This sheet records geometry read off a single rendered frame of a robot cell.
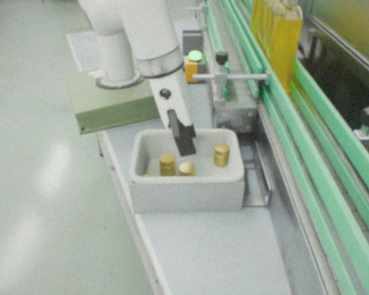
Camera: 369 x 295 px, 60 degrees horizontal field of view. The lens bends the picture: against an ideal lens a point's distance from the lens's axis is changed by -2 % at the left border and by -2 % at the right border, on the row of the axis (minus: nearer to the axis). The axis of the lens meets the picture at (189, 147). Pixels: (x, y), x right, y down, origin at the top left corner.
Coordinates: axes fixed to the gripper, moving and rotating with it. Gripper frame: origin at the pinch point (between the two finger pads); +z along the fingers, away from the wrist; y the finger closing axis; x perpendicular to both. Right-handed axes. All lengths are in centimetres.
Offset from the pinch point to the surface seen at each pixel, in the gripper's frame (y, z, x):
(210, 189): -6.5, 8.2, -2.6
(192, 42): 80, 8, 2
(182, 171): -1.3, 6.9, 2.7
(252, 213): -6.8, 16.7, -9.5
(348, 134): -9.1, -0.7, -27.2
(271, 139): 1.3, 5.2, -16.1
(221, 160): 5.5, 11.3, -4.8
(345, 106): 17.2, 11.6, -36.2
